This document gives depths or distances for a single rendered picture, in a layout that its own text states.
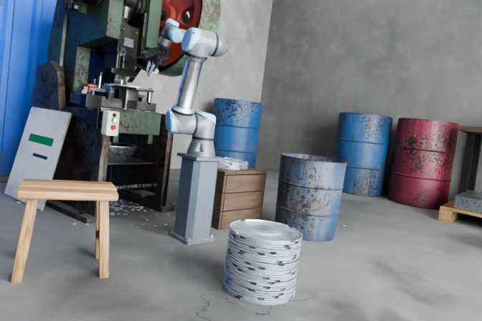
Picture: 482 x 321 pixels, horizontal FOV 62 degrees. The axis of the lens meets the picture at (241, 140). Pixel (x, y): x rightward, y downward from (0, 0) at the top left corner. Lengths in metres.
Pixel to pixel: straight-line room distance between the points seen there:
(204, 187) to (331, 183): 0.78
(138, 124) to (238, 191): 0.75
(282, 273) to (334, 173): 1.00
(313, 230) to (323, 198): 0.20
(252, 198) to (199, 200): 0.57
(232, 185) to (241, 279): 0.95
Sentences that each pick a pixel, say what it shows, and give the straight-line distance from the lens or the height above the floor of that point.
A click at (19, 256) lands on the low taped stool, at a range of 1.66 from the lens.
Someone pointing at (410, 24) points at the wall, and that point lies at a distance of 5.23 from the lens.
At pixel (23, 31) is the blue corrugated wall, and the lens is 3.69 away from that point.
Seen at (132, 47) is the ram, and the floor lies 1.04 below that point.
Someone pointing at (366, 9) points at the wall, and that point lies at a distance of 5.47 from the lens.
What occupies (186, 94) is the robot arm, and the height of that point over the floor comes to 0.75.
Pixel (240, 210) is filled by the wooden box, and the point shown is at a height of 0.11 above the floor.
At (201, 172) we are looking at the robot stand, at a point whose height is 0.37.
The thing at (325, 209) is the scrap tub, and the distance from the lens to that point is 2.44.
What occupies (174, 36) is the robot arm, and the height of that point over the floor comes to 1.07.
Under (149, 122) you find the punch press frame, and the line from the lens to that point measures 2.60.
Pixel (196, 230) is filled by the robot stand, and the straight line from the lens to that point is 2.13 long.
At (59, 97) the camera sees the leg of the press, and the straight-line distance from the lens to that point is 2.77.
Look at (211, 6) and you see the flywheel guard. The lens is 2.76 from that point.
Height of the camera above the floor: 0.67
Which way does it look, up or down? 3 degrees down
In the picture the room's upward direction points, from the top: 7 degrees clockwise
